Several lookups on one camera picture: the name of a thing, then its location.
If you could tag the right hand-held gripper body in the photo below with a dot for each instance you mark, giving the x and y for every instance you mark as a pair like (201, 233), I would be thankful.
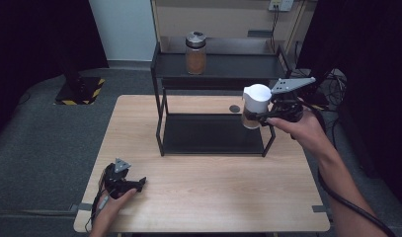
(287, 108)

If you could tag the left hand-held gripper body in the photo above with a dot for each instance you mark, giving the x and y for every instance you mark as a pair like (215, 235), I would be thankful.
(116, 181)

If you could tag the glass jar with white lid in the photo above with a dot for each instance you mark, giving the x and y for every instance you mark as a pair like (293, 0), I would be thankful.
(256, 98)

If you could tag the black metal shelf rack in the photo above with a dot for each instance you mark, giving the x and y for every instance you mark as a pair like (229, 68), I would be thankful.
(228, 67)

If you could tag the glass jar with metal lid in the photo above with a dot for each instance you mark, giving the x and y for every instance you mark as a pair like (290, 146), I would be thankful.
(195, 56)

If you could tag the person's right hand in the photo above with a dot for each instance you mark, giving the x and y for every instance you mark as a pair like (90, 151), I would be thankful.
(304, 131)

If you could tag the person's left hand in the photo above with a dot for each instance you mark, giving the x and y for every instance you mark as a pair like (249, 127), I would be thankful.
(111, 212)

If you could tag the grey round table hole cap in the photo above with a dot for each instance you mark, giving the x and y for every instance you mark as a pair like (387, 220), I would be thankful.
(234, 108)

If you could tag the grey tape strip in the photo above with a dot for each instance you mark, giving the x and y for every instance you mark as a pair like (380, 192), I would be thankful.
(81, 207)
(319, 208)

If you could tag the dark curtain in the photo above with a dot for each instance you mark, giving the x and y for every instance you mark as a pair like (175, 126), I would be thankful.
(376, 65)
(30, 39)

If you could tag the white wall socket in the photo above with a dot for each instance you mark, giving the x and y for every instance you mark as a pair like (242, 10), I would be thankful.
(281, 4)

